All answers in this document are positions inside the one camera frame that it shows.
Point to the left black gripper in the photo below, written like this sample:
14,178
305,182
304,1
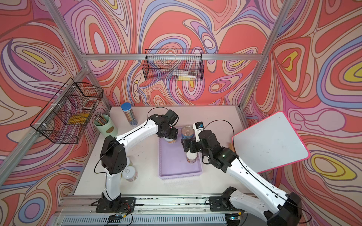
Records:
174,134

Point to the orange label pull-tab can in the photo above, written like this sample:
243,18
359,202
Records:
169,140

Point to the clear tube blue lid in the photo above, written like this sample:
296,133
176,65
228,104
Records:
128,111

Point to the green cup with pencils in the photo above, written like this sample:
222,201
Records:
105,125

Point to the items in back basket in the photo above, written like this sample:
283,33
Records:
183,75

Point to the purple plastic perforated basket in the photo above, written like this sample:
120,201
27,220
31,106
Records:
172,160

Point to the large blue label can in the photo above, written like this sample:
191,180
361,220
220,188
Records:
187,132

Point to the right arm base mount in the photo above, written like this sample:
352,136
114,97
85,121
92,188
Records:
222,203

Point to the black wire basket left wall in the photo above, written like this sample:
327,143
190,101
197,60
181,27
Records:
69,112

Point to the aluminium rail front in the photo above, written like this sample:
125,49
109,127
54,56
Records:
149,210

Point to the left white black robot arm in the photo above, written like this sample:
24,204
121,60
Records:
115,149

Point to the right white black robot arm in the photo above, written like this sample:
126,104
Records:
271,204

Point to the black wire basket back wall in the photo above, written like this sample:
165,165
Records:
160,63

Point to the black wire basket wall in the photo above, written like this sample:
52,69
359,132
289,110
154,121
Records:
160,63
69,112

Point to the white board pink frame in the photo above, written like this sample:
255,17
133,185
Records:
270,144

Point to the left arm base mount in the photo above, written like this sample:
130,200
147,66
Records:
120,204

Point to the wooden board stand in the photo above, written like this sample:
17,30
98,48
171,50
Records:
232,147

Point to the silver pull-tab can front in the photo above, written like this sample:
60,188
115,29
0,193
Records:
130,173

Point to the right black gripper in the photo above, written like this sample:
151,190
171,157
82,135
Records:
187,145

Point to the can with white plastic lid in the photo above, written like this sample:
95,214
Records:
191,157

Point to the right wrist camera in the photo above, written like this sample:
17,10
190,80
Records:
198,127

